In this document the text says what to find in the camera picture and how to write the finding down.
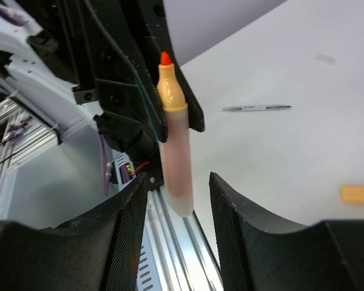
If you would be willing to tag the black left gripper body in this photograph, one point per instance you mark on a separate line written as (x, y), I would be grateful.
(73, 48)

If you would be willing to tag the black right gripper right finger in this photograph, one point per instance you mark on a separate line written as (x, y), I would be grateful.
(259, 250)

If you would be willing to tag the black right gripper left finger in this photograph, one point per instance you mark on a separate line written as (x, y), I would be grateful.
(98, 250)

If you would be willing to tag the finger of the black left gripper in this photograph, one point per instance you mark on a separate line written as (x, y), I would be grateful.
(123, 26)
(176, 60)

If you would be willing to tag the orange marker pen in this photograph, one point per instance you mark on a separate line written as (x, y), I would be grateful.
(175, 152)

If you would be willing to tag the clear pen cap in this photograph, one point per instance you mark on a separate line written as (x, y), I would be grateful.
(328, 60)

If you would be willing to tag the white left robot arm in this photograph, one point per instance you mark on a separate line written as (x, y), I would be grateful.
(23, 71)

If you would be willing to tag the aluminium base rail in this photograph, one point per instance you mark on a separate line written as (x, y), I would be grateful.
(175, 254)

